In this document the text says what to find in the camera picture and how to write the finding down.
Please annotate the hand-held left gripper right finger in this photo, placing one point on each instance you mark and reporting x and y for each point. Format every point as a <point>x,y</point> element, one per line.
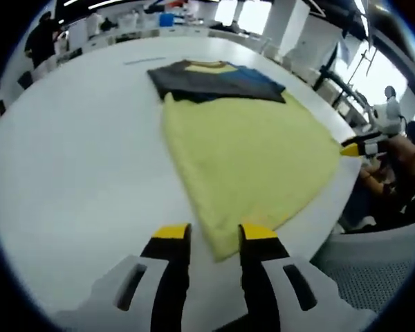
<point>297,287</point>

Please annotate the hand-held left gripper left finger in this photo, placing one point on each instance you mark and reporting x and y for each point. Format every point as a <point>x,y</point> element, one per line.
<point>138,287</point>

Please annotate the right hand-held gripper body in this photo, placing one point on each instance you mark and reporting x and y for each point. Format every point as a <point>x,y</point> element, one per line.
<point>390,115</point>

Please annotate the yellow blue black garment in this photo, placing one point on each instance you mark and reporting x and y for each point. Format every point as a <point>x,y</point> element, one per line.
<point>249,166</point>

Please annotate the person's right hand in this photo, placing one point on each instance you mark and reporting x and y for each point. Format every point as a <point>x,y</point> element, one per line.
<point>401,152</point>

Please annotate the grey mesh office chair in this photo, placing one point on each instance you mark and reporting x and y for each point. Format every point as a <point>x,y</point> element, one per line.
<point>366,269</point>

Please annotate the white square pillar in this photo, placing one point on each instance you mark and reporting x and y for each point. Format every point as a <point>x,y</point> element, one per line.
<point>287,27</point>

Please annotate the black chair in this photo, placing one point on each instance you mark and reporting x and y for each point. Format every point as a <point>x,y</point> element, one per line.
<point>24,79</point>
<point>1,108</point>

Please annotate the blue crate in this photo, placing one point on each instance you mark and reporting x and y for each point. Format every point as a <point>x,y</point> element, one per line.
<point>166,19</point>

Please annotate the ceiling light strips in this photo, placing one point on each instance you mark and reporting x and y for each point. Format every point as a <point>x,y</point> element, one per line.
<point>100,3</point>

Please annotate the black metal desk frame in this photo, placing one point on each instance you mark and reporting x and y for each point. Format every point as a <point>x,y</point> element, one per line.
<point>346,90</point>

